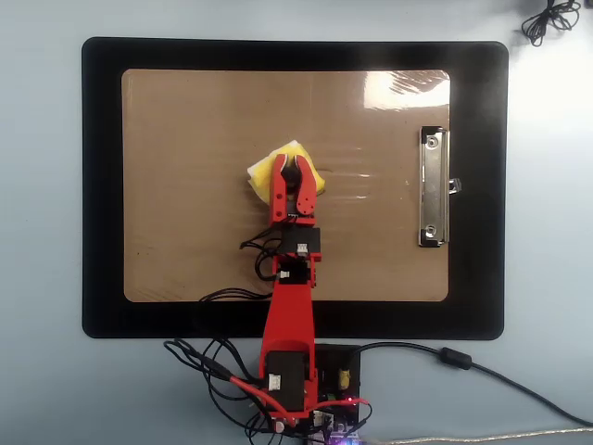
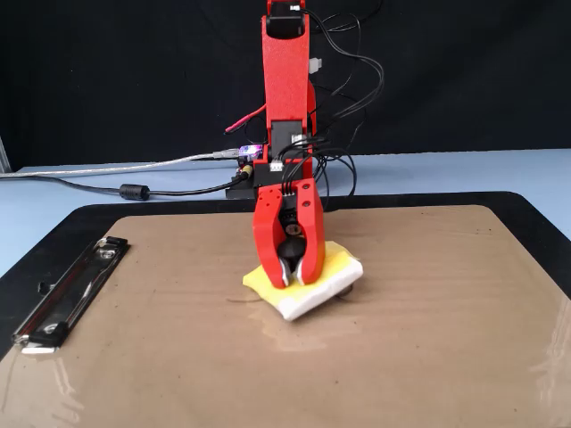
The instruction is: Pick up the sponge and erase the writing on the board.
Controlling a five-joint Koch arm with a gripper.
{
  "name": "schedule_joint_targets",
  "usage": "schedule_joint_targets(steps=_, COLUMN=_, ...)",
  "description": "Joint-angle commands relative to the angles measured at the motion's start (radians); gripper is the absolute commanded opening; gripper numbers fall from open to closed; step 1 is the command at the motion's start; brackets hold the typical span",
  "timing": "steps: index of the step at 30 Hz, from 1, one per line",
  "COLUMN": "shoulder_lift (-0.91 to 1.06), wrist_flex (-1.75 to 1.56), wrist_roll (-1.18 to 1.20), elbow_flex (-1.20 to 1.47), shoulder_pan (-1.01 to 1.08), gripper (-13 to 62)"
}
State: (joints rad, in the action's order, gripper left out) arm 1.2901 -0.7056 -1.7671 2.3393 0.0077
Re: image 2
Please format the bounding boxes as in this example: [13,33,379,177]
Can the metal clipboard clip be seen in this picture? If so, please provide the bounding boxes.
[10,236,131,356]

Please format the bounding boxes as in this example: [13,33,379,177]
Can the black backdrop curtain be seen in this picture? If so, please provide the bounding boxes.
[0,0,571,174]

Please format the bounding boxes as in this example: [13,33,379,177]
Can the black servo cables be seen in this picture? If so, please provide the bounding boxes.
[285,0,385,211]

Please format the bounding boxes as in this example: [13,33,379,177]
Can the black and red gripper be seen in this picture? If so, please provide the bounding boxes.
[252,177,327,289]

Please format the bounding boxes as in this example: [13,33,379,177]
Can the silver USB cable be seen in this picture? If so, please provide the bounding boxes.
[0,147,243,180]

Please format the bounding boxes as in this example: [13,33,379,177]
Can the yellow sponge with black knob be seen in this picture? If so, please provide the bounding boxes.
[242,239,364,323]

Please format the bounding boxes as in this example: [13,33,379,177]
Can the red wire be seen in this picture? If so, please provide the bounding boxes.
[225,103,269,135]

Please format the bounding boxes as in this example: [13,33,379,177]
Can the black power cable with ferrite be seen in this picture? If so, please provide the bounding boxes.
[0,172,245,202]

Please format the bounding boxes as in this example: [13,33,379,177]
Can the black robot base with electronics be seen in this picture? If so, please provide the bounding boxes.
[224,142,269,201]

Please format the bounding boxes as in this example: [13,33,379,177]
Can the brown clipboard board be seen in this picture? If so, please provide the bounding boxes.
[0,203,571,428]

